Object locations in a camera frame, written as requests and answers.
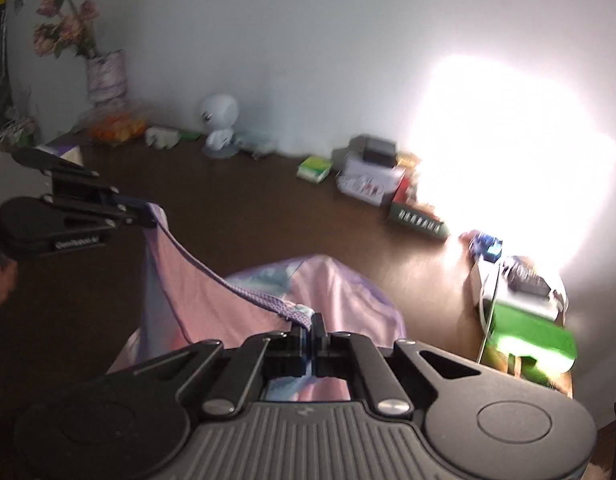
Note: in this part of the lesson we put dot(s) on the white power strip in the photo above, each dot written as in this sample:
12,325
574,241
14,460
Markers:
161,137

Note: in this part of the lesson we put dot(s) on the white flat box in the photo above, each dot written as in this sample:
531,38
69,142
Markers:
528,305

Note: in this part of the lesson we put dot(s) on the small white green ornament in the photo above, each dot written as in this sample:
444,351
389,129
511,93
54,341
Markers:
17,132

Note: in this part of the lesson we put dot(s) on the green tissue pack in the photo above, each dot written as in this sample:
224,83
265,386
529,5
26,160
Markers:
314,169

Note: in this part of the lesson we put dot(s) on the blue plastic object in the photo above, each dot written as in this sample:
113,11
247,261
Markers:
485,247

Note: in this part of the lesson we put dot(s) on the green box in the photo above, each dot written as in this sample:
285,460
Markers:
533,337

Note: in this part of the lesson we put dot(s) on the black small device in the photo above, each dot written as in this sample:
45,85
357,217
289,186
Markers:
528,277

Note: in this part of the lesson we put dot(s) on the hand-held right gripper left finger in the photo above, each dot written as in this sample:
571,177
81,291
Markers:
298,346

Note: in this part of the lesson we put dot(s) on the dried pink flowers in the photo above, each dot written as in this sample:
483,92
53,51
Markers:
70,25

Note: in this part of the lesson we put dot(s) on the purple white tissue pack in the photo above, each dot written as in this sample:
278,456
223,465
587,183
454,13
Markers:
62,152

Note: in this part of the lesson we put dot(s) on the patterned flower vase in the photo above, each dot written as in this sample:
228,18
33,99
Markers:
105,77

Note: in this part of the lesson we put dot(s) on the clear container of orange fruit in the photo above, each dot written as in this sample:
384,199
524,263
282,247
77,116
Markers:
115,130

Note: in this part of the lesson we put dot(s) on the black small box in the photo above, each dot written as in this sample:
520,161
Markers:
380,151

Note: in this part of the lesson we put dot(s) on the red-sided digital desk clock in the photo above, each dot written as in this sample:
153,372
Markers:
418,222

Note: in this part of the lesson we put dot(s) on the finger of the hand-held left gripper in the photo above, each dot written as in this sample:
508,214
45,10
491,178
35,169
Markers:
130,204
137,220

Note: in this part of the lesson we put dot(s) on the white round-head figure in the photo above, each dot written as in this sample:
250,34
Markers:
217,110

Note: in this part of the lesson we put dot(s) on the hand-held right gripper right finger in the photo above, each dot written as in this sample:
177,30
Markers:
320,347

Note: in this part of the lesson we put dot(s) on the white printed tin box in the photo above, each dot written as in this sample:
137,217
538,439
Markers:
368,182

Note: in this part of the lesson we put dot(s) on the pink blue purple tank top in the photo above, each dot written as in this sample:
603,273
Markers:
212,310

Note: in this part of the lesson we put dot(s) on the small green packet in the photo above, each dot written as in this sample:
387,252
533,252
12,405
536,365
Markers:
189,135

